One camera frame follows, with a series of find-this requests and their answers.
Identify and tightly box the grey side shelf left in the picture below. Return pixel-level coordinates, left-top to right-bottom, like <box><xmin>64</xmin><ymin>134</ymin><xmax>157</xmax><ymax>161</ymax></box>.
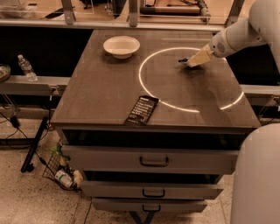
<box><xmin>0</xmin><ymin>75</ymin><xmax>70</xmax><ymax>96</ymax></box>

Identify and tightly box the middle grey drawer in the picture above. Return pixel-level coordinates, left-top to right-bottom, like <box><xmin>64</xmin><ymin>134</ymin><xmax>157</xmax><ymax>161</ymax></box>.
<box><xmin>80</xmin><ymin>181</ymin><xmax>223</xmax><ymax>200</ymax></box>

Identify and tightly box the grey drawer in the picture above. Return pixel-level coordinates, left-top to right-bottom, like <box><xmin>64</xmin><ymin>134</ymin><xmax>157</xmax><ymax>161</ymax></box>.
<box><xmin>62</xmin><ymin>145</ymin><xmax>238</xmax><ymax>175</ymax></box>
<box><xmin>93</xmin><ymin>198</ymin><xmax>207</xmax><ymax>213</ymax></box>
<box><xmin>80</xmin><ymin>181</ymin><xmax>223</xmax><ymax>200</ymax></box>

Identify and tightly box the clear plastic water bottle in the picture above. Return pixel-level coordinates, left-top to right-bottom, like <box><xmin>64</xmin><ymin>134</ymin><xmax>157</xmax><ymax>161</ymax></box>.
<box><xmin>17</xmin><ymin>54</ymin><xmax>38</xmax><ymax>81</ymax></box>

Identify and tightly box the blue rxbar blueberry packet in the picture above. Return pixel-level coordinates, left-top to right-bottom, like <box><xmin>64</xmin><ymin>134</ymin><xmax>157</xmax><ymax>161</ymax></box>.
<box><xmin>178</xmin><ymin>58</ymin><xmax>200</xmax><ymax>68</ymax></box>

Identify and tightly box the metal railing frame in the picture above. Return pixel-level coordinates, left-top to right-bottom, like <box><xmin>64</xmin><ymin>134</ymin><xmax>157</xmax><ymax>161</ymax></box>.
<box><xmin>0</xmin><ymin>0</ymin><xmax>255</xmax><ymax>32</ymax></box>

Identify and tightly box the white paper bowl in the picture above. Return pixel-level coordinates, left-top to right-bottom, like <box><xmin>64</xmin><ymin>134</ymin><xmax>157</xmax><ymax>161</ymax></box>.
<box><xmin>103</xmin><ymin>36</ymin><xmax>140</xmax><ymax>60</ymax></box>

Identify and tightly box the wire basket with items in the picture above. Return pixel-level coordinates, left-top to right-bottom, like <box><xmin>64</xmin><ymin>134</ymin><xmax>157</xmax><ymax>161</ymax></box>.
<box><xmin>41</xmin><ymin>143</ymin><xmax>82</xmax><ymax>191</ymax></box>

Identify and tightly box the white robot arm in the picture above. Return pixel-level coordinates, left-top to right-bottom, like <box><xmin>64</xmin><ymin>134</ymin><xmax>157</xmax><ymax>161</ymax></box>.
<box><xmin>186</xmin><ymin>0</ymin><xmax>280</xmax><ymax>224</ymax></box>

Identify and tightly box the bottom grey drawer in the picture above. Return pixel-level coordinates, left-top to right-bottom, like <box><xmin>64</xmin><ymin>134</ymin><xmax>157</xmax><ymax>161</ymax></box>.
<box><xmin>93</xmin><ymin>198</ymin><xmax>207</xmax><ymax>213</ymax></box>

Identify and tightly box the black metal leg bar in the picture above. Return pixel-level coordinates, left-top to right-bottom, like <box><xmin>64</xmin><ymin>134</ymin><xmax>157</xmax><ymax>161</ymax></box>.
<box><xmin>20</xmin><ymin>117</ymin><xmax>48</xmax><ymax>173</ymax></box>

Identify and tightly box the bowl on left shelf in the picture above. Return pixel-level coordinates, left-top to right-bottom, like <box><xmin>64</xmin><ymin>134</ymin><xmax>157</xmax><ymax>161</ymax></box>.
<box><xmin>0</xmin><ymin>64</ymin><xmax>11</xmax><ymax>83</ymax></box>

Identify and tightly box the grey drawer cabinet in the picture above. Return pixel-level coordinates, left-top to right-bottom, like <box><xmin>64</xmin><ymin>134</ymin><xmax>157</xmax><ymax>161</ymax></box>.
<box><xmin>52</xmin><ymin>30</ymin><xmax>259</xmax><ymax>224</ymax></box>

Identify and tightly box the top grey drawer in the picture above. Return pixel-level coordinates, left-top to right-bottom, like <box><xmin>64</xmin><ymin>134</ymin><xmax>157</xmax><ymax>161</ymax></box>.
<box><xmin>62</xmin><ymin>145</ymin><xmax>238</xmax><ymax>175</ymax></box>

